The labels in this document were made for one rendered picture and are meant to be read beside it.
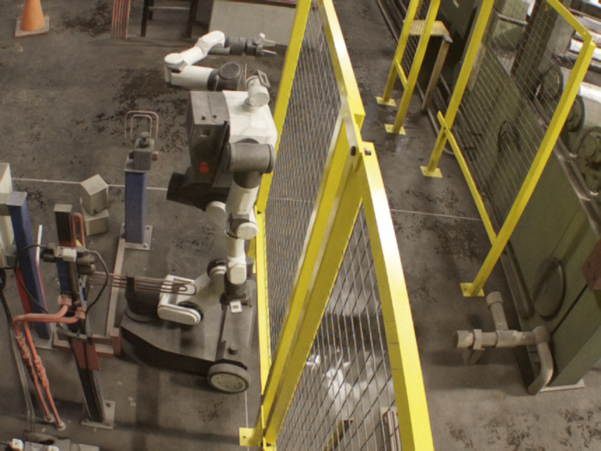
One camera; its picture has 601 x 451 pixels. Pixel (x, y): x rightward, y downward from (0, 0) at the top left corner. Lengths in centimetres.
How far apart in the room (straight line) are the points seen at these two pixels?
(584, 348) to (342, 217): 216
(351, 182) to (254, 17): 416
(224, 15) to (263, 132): 343
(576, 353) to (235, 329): 182
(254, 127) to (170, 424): 145
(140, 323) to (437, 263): 184
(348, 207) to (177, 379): 177
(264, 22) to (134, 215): 264
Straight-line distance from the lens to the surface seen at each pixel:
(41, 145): 432
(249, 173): 202
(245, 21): 548
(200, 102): 217
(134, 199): 331
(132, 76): 499
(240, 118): 212
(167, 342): 294
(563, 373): 352
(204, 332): 298
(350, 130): 137
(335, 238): 151
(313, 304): 169
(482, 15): 391
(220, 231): 245
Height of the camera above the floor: 259
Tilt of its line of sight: 44 degrees down
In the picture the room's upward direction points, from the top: 15 degrees clockwise
